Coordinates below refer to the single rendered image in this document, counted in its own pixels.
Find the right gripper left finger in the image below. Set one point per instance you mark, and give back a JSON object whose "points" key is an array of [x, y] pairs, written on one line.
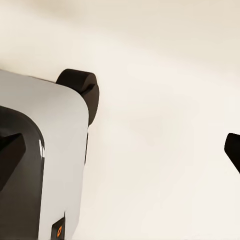
{"points": [[12, 149]]}

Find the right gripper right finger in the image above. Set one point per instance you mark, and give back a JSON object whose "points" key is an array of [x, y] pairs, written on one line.
{"points": [[232, 149]]}

